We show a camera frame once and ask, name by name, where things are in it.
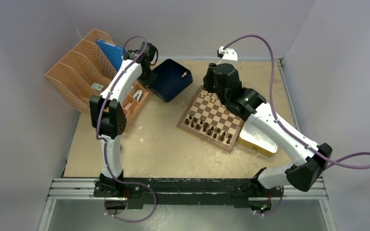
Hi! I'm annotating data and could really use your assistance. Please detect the dark blue tray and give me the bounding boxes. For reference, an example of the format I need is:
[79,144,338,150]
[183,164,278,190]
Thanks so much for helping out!
[151,59,193,103]

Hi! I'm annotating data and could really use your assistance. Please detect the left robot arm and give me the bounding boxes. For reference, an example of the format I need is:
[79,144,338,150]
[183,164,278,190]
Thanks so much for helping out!
[89,42,158,197]

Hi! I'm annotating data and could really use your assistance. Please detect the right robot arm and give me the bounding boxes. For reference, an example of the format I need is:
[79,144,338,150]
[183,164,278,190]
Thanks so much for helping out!
[203,63,332,196]

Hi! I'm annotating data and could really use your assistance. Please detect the light pieces on board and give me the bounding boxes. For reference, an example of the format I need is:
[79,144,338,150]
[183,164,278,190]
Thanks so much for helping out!
[199,90,220,105]

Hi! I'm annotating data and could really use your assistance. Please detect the wooden chess board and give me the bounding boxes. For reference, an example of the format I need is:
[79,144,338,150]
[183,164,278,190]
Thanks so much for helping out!
[177,86,244,153]

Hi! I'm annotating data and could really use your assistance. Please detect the row of dark chess pieces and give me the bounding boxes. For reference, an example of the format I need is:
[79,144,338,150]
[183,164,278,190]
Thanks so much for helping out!
[178,115,238,146]

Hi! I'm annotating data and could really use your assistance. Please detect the blue folder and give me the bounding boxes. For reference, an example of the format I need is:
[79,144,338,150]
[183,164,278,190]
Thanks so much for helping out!
[96,39,126,71]

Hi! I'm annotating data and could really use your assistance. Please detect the small grey box in organizer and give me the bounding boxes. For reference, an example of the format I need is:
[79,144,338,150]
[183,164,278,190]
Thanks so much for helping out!
[91,82,105,92]

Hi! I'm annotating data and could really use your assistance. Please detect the orange plastic file organizer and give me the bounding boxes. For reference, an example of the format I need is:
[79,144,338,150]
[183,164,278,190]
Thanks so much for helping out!
[45,29,152,120]

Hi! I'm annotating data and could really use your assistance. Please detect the metal tin box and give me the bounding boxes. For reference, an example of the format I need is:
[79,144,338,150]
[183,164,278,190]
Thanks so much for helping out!
[237,122,278,157]

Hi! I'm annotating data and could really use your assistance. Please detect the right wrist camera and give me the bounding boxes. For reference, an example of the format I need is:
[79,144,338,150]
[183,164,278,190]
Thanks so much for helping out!
[217,46,238,65]

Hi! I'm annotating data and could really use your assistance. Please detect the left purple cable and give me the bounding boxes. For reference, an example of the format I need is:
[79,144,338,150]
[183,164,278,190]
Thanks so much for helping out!
[95,36,158,223]

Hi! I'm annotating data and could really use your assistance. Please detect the purple cable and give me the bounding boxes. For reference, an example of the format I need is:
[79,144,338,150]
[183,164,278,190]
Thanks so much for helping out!
[95,36,158,223]
[222,34,370,217]

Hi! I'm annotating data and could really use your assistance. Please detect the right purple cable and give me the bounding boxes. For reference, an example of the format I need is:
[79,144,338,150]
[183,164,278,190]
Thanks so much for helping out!
[222,34,370,217]

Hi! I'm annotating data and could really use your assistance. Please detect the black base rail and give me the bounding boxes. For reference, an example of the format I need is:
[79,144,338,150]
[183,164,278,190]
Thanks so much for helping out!
[93,176,281,209]

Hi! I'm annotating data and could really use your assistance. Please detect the aluminium frame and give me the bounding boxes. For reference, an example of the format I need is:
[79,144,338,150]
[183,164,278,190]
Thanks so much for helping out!
[38,178,337,231]

